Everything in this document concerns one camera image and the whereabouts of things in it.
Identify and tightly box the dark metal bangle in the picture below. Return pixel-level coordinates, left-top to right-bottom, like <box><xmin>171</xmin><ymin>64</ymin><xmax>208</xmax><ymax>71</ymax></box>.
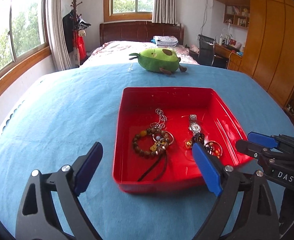
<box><xmin>204</xmin><ymin>141</ymin><xmax>223</xmax><ymax>159</ymax></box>

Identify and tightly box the black bead bracelet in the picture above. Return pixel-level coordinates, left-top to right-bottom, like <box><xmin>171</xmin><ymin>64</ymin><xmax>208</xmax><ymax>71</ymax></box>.
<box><xmin>185</xmin><ymin>132</ymin><xmax>223</xmax><ymax>158</ymax></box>

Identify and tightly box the silver wrist watch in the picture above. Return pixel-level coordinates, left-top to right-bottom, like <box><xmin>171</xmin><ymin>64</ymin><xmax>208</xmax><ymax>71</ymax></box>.
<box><xmin>189</xmin><ymin>114</ymin><xmax>201</xmax><ymax>134</ymax></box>

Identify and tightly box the black cord gold pendant necklace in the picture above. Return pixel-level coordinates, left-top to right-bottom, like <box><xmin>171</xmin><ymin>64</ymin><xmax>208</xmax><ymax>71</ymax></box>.
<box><xmin>137</xmin><ymin>139</ymin><xmax>169</xmax><ymax>183</ymax></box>

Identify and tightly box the brown wooden bead bracelet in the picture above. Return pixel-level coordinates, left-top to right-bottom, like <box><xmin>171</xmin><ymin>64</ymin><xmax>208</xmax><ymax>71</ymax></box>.
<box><xmin>132</xmin><ymin>126</ymin><xmax>172</xmax><ymax>158</ymax></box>

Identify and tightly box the silver chain necklace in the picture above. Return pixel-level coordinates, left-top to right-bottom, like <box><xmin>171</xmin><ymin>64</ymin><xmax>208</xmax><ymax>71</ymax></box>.
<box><xmin>150</xmin><ymin>108</ymin><xmax>168</xmax><ymax>131</ymax></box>

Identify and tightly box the wooden wardrobe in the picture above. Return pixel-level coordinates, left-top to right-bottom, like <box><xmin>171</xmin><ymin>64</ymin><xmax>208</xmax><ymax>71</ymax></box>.
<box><xmin>213</xmin><ymin>0</ymin><xmax>294</xmax><ymax>128</ymax></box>

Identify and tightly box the blue bed blanket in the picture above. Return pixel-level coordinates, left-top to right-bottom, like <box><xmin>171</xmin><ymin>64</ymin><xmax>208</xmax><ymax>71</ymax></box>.
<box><xmin>0</xmin><ymin>63</ymin><xmax>294</xmax><ymax>239</ymax></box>

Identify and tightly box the wooden desk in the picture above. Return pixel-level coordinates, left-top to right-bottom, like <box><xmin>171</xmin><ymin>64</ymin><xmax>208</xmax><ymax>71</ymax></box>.
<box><xmin>214</xmin><ymin>43</ymin><xmax>242</xmax><ymax>71</ymax></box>

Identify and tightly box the red metal tin box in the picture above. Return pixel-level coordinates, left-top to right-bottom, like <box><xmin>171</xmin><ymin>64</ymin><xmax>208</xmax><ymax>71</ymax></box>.
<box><xmin>113</xmin><ymin>87</ymin><xmax>250</xmax><ymax>194</ymax></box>

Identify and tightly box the green avocado plush toy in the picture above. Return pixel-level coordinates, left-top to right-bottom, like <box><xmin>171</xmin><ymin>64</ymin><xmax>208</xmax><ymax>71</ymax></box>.
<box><xmin>129</xmin><ymin>48</ymin><xmax>187</xmax><ymax>75</ymax></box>

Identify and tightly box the folded clothes pile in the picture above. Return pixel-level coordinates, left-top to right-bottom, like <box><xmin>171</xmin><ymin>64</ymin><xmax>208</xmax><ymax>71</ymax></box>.
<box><xmin>151</xmin><ymin>36</ymin><xmax>178</xmax><ymax>47</ymax></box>

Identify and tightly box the pink floral bedsheet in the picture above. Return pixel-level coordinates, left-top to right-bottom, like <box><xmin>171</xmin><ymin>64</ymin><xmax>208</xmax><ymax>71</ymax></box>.
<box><xmin>81</xmin><ymin>41</ymin><xmax>198</xmax><ymax>68</ymax></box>

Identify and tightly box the red bag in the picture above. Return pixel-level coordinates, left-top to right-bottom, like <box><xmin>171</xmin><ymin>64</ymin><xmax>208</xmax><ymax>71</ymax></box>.
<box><xmin>72</xmin><ymin>30</ymin><xmax>87</xmax><ymax>63</ymax></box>

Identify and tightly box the left wooden window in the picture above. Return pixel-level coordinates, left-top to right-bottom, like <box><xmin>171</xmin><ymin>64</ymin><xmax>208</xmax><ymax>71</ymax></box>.
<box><xmin>0</xmin><ymin>0</ymin><xmax>51</xmax><ymax>97</ymax></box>

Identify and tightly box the wooden window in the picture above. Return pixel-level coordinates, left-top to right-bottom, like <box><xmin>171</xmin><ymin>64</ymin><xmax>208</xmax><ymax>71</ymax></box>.
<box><xmin>0</xmin><ymin>0</ymin><xmax>51</xmax><ymax>97</ymax></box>
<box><xmin>103</xmin><ymin>0</ymin><xmax>154</xmax><ymax>22</ymax></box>

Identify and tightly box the right beige curtain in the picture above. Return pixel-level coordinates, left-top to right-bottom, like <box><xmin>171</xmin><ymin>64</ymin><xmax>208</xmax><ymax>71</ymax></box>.
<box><xmin>152</xmin><ymin>0</ymin><xmax>177</xmax><ymax>25</ymax></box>

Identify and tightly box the beige curtain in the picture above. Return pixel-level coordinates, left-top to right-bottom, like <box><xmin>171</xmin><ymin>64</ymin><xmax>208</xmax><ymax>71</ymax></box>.
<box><xmin>152</xmin><ymin>0</ymin><xmax>177</xmax><ymax>25</ymax></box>
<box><xmin>45</xmin><ymin>0</ymin><xmax>71</xmax><ymax>71</ymax></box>

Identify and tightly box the dark wooden headboard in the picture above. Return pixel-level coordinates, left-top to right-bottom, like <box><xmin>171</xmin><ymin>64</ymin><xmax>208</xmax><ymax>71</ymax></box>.
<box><xmin>100</xmin><ymin>21</ymin><xmax>184</xmax><ymax>46</ymax></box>

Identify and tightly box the left beige curtain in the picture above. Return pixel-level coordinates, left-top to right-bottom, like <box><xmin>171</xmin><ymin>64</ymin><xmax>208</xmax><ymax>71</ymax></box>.
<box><xmin>45</xmin><ymin>0</ymin><xmax>71</xmax><ymax>71</ymax></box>

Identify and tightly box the coat rack with clothes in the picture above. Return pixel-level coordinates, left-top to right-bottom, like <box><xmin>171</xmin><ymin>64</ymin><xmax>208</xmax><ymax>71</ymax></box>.
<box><xmin>62</xmin><ymin>0</ymin><xmax>91</xmax><ymax>67</ymax></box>

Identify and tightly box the back wooden window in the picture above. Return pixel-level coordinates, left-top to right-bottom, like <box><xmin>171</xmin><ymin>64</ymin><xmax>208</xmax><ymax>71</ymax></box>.
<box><xmin>103</xmin><ymin>0</ymin><xmax>154</xmax><ymax>22</ymax></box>

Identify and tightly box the wall bookshelf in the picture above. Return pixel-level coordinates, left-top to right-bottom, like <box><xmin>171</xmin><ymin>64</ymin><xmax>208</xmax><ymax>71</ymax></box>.
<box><xmin>223</xmin><ymin>5</ymin><xmax>250</xmax><ymax>29</ymax></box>

